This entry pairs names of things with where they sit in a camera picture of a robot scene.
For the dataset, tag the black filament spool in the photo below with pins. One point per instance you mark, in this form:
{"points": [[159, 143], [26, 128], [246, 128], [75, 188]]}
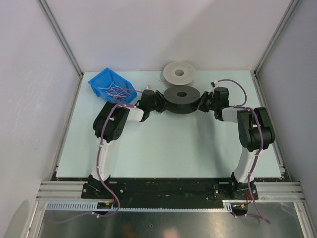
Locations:
{"points": [[181, 99]]}

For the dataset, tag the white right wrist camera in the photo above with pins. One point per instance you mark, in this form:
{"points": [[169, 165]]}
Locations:
{"points": [[215, 84]]}

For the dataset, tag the aluminium frame post right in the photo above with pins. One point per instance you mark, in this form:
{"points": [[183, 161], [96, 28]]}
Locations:
{"points": [[285, 20]]}

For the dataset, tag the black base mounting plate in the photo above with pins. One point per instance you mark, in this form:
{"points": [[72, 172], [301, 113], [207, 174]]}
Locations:
{"points": [[163, 192]]}

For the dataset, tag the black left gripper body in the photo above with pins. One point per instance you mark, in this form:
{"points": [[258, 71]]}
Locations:
{"points": [[160, 103]]}

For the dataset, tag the grey slotted cable duct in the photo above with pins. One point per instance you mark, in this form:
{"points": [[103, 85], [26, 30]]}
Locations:
{"points": [[95, 206]]}

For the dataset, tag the white perforated filament spool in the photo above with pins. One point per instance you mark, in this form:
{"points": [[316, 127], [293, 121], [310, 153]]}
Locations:
{"points": [[179, 73]]}

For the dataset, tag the blue plastic bin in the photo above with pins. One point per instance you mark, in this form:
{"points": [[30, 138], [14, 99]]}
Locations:
{"points": [[110, 86]]}

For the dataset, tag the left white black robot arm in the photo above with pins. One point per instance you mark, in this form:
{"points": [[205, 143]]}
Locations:
{"points": [[109, 125]]}

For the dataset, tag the aluminium frame post left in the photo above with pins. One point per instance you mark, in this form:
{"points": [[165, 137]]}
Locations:
{"points": [[48, 13]]}

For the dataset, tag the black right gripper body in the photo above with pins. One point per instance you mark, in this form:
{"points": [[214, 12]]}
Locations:
{"points": [[207, 102]]}

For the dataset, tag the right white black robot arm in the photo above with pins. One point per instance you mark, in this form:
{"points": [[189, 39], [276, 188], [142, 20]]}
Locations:
{"points": [[255, 133]]}

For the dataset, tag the aluminium frame post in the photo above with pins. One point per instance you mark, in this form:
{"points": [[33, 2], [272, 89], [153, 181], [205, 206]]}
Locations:
{"points": [[48, 13], [285, 20]]}

